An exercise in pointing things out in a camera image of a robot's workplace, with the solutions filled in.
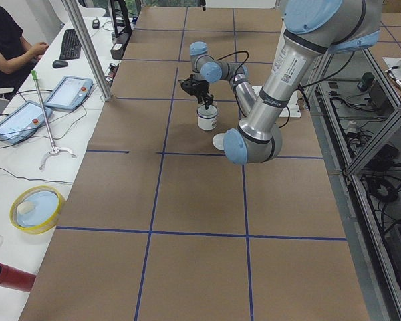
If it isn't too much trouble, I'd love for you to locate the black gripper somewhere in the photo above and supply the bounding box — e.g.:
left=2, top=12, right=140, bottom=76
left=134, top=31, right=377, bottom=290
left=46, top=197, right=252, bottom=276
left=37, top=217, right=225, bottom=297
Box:
left=192, top=79, right=214, bottom=109

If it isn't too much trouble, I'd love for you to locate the clear glass funnel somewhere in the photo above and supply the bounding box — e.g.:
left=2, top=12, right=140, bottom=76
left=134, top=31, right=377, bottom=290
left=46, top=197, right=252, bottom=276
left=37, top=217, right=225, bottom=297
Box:
left=197, top=104, right=217, bottom=118

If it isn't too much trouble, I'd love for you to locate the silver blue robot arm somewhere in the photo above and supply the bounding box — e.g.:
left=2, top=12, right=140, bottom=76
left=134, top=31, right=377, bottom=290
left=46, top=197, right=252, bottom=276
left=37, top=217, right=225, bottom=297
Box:
left=180, top=1, right=382, bottom=165

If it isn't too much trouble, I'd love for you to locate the white enamel mug blue rim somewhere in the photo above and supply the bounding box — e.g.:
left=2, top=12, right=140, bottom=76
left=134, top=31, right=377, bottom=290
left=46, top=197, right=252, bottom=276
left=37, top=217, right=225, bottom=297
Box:
left=197, top=109, right=218, bottom=131

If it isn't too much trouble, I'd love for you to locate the white ceramic lid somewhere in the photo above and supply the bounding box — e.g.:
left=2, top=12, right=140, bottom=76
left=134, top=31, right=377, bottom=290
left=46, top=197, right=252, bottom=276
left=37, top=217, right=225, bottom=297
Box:
left=212, top=133, right=225, bottom=151

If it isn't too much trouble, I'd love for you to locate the black box device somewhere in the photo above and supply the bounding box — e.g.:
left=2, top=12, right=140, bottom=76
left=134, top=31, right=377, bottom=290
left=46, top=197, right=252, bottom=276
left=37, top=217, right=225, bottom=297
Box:
left=110, top=31, right=132, bottom=60

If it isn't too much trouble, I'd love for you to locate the far teach pendant tablet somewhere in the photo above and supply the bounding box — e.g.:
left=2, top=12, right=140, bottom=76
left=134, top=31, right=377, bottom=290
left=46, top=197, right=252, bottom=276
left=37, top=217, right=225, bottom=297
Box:
left=44, top=76, right=93, bottom=112

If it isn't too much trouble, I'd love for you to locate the teach pendant tablet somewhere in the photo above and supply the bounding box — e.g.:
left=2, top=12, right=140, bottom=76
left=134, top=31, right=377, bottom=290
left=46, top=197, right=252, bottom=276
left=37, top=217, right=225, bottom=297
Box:
left=0, top=100, right=45, bottom=145
left=44, top=76, right=93, bottom=112

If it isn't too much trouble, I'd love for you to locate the black keyboard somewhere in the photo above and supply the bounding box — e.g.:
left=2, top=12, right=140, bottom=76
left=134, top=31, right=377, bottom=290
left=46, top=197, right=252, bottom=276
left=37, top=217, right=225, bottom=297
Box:
left=59, top=29, right=82, bottom=60

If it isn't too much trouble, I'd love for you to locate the black computer mouse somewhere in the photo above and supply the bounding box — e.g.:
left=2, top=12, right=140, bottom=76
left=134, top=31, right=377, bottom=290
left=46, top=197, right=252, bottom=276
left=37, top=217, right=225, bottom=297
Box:
left=52, top=60, right=68, bottom=69

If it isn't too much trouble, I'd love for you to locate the metal reacher grabber tool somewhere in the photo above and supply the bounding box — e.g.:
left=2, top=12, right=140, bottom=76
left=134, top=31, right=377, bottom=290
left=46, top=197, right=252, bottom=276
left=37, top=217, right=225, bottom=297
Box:
left=30, top=69, right=78, bottom=172

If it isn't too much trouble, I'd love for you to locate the near teach pendant tablet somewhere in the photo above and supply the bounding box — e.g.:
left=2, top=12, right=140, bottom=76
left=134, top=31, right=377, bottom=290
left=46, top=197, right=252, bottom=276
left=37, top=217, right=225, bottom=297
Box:
left=0, top=100, right=45, bottom=145

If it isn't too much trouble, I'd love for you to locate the light blue plate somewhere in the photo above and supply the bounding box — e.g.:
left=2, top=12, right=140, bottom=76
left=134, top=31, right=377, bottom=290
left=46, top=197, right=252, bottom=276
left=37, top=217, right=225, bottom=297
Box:
left=16, top=191, right=59, bottom=227

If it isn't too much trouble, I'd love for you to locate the person in black shirt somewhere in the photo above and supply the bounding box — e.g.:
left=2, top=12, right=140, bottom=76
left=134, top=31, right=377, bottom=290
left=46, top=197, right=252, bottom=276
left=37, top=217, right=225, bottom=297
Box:
left=0, top=6, right=49, bottom=100

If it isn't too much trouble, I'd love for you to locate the white lump on plate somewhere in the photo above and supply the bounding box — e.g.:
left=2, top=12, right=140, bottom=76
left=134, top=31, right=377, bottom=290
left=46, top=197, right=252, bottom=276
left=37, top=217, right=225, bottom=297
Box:
left=17, top=201, right=35, bottom=215

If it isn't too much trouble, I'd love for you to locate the yellow tape roll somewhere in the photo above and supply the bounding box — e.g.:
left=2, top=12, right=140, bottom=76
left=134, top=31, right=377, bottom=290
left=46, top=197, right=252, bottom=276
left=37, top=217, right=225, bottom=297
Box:
left=9, top=185, right=66, bottom=235

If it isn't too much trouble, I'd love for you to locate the red cylinder tube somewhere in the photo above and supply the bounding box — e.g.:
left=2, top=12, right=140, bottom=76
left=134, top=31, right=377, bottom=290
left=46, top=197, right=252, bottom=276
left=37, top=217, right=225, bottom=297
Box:
left=0, top=263, right=36, bottom=292

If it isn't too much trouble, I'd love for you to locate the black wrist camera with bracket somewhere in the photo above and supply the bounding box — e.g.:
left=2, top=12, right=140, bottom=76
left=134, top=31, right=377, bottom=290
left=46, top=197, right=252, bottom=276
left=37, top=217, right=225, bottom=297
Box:
left=178, top=74, right=198, bottom=96

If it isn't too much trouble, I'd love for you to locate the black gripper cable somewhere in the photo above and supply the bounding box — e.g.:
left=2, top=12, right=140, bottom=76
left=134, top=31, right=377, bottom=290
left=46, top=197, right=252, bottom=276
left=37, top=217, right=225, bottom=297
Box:
left=215, top=50, right=249, bottom=83

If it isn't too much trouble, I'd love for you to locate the aluminium frame post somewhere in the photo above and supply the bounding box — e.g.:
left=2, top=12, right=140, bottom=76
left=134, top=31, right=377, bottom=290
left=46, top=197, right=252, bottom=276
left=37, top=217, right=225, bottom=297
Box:
left=62, top=0, right=112, bottom=102

